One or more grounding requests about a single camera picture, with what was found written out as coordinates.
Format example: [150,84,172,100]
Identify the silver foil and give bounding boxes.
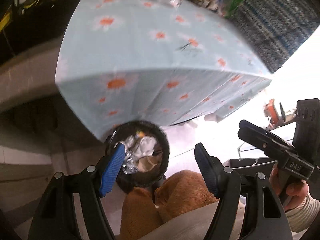
[121,135,141,175]

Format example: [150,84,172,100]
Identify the light blue daisy tablecloth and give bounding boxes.
[55,0,273,144]

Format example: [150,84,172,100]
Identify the white paper napkin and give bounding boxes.
[136,135,157,158]

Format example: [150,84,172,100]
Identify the blue grey woven rug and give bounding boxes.
[229,0,320,75]

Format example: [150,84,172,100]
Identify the person's cream top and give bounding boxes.
[139,200,247,240]

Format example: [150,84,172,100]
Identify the beige paper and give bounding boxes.
[137,154,163,173]

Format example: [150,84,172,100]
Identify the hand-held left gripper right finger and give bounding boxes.
[194,142,293,240]

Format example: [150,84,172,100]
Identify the orange object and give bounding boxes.
[264,98,285,128]

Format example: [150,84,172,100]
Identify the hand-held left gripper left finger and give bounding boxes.
[27,142,125,240]

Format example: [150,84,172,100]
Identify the green packet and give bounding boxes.
[226,0,244,18]

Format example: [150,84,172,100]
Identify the black round trash bin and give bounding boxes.
[104,121,171,193]

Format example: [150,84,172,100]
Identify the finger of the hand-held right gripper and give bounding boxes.
[237,120,298,160]
[230,158,277,175]

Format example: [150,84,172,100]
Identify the person's right forearm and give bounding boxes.
[284,194,320,233]

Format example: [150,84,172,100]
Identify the person's right hand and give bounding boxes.
[269,167,311,211]

